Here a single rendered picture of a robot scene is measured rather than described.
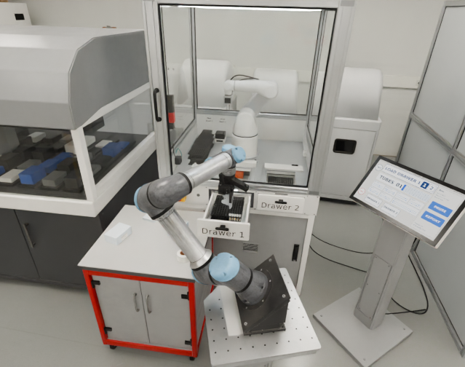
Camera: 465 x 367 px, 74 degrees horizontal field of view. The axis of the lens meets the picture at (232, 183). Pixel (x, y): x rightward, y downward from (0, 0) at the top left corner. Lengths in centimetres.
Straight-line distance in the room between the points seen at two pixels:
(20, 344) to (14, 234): 72
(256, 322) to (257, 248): 94
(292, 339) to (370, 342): 110
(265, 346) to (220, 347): 18
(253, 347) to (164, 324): 75
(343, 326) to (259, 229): 90
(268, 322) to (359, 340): 116
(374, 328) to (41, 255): 240
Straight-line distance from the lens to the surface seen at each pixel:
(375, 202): 194
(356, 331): 249
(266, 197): 195
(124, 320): 209
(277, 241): 219
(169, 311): 190
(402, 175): 196
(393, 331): 260
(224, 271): 127
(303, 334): 146
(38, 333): 265
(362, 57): 495
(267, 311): 135
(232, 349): 139
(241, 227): 169
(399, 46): 505
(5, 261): 292
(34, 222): 249
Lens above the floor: 193
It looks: 29 degrees down
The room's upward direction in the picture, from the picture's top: 2 degrees clockwise
